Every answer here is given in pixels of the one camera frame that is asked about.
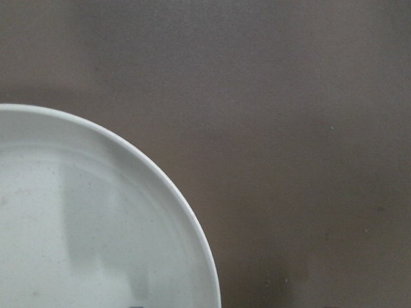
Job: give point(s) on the cream round plate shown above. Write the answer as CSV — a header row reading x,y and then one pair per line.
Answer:
x,y
88,220

